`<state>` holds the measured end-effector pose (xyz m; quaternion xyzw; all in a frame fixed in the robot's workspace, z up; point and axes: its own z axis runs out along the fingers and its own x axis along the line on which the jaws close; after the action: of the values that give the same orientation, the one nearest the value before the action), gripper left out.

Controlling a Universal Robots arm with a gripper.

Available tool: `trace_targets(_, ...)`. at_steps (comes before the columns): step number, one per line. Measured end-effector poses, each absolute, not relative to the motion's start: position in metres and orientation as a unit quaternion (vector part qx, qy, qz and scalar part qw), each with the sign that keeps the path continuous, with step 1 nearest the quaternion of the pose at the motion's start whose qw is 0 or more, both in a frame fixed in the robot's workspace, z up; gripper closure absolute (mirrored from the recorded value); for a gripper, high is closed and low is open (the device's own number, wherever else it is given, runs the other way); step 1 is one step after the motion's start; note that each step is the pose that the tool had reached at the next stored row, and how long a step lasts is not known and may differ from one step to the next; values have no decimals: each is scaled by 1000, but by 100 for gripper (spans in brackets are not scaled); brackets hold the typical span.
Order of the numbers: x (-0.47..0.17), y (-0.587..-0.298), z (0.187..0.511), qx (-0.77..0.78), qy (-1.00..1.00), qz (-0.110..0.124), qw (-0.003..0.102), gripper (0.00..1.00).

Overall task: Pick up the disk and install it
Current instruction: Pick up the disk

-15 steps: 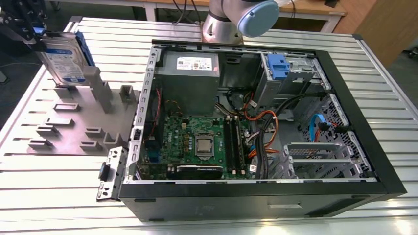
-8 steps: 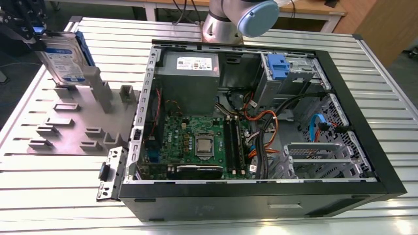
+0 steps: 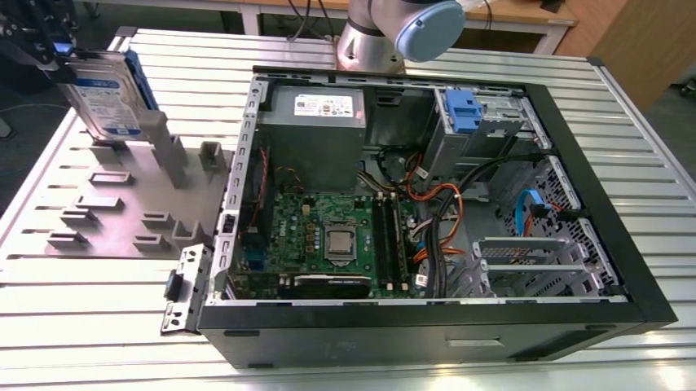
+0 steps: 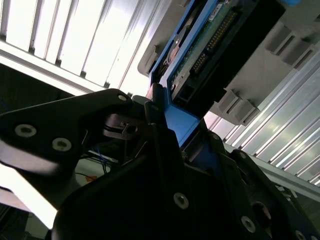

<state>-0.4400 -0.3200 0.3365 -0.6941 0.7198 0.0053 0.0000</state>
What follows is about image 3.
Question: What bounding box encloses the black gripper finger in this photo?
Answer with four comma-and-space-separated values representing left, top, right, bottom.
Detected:
9, 37, 78, 86

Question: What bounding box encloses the hard disk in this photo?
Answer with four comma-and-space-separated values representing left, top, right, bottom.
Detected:
54, 47, 162, 142

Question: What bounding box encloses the blue data wire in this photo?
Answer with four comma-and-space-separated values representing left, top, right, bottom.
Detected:
513, 187, 552, 238

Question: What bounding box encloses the red black power wire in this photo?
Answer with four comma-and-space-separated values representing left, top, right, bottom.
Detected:
543, 203, 592, 224

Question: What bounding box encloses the metal disk bay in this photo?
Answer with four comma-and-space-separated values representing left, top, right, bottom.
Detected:
470, 235, 608, 301

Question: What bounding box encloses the grey parts rack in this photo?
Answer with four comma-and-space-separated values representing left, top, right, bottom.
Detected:
46, 110, 238, 260

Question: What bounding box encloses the grey power supply unit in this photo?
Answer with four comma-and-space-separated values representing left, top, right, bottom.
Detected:
254, 85, 369, 196

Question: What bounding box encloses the blue black rear connector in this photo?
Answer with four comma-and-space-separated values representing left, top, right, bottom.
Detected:
164, 269, 184, 301

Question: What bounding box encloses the green motherboard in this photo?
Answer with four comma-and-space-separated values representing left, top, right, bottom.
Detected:
231, 191, 430, 301

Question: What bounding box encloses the silver CPU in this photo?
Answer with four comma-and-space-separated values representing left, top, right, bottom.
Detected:
327, 231, 358, 254

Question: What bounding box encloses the metal CPU socket cover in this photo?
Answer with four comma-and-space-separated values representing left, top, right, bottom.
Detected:
321, 219, 365, 268

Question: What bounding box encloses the black graphics card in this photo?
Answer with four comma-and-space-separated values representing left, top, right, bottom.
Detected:
277, 273, 376, 301

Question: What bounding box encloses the blue plastic drive latch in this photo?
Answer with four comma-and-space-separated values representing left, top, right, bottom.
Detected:
442, 89, 484, 135

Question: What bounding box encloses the RAM stick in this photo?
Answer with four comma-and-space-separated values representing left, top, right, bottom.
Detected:
389, 193, 410, 291

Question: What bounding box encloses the metal optical drive cage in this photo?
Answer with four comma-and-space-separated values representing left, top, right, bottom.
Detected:
424, 83, 548, 180

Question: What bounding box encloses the wooden desk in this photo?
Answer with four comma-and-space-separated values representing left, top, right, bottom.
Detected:
206, 0, 579, 56

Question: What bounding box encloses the black PC case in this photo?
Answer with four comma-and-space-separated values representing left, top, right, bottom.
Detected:
160, 64, 681, 370

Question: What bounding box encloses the wooden cabinet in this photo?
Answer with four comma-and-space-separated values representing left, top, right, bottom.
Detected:
553, 0, 696, 111

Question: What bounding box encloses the thin red wire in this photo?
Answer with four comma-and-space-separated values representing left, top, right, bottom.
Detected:
250, 145, 273, 235

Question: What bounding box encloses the orange wire bundle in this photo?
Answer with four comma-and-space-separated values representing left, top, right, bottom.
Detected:
406, 182, 468, 266

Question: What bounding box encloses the black cable bundle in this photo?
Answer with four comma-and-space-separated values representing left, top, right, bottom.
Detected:
424, 154, 545, 298

